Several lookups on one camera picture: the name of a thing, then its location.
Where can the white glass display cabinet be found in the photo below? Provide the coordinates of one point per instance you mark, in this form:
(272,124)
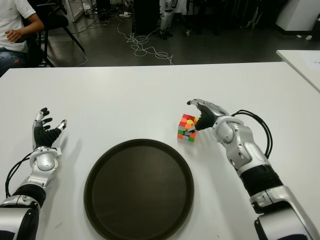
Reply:
(73,10)

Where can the small white floor object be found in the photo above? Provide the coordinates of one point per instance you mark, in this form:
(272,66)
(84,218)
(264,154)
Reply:
(309,37)

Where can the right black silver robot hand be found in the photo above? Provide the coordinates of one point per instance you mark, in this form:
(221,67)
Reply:
(207,115)

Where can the black chair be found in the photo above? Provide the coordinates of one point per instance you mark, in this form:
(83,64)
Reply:
(55,21)

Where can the dark brown round plate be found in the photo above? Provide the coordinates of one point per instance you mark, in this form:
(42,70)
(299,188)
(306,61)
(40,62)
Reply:
(140,190)

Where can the person in white shirt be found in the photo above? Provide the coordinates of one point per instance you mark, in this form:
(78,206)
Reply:
(12,15)

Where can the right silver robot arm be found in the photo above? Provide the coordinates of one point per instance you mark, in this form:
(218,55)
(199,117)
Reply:
(240,142)

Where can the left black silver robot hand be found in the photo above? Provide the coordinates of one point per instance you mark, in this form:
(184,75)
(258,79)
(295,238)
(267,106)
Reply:
(43,136)

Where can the white power strip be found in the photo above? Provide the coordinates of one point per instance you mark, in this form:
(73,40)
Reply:
(125,14)

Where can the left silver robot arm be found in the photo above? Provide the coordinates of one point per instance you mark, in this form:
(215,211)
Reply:
(42,162)

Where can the black cabinet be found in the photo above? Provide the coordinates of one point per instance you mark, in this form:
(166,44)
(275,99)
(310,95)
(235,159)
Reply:
(146,15)

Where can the standing silver humanoid robot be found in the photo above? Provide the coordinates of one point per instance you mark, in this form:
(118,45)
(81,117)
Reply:
(166,20)

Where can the grey folding metal stand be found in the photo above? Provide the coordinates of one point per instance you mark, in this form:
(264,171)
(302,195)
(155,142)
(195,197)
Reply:
(255,18)

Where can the white pedestal cabinet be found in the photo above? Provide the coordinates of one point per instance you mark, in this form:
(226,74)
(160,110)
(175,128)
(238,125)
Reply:
(297,12)

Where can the white side table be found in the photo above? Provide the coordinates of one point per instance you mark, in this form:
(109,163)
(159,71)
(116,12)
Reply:
(297,62)

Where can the multicoloured Rubik's cube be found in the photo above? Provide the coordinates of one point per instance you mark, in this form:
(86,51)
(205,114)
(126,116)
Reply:
(183,136)

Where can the white paper sheet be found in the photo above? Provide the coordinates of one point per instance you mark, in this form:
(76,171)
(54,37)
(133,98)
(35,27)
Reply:
(313,65)

